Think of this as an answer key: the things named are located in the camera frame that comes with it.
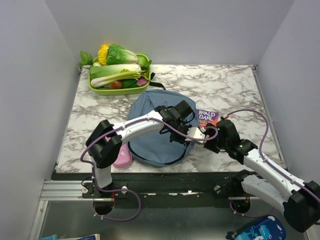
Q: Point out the brown mushroom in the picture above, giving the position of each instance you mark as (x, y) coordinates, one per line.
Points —
(118, 84)

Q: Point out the purple Roald Dahl book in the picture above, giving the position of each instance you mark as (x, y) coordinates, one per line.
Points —
(207, 117)

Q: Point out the green lettuce head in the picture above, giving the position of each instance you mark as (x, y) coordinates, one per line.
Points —
(117, 55)

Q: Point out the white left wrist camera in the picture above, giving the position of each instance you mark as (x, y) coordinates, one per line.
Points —
(195, 135)

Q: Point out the blue shark pencil case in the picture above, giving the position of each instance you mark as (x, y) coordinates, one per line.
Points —
(266, 228)

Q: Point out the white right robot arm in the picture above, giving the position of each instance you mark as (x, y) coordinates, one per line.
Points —
(296, 199)

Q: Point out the green plastic vegetable tray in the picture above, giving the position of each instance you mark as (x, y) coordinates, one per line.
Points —
(100, 84)

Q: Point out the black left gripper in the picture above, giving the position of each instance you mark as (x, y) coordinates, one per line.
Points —
(172, 138)

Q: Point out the purple onion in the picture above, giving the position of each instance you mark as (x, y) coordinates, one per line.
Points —
(141, 82)

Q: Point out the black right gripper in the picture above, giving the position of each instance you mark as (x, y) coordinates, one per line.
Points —
(209, 145)

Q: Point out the white napa cabbage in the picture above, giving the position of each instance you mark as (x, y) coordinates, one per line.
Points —
(107, 70)

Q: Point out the aluminium mounting rail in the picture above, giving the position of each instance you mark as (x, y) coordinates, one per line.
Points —
(71, 190)

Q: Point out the pink pencil case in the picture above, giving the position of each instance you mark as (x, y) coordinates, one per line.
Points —
(124, 157)

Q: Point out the yellow flower vegetable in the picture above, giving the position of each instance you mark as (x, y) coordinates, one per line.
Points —
(102, 54)

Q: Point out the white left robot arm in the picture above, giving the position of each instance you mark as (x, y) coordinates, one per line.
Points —
(162, 136)

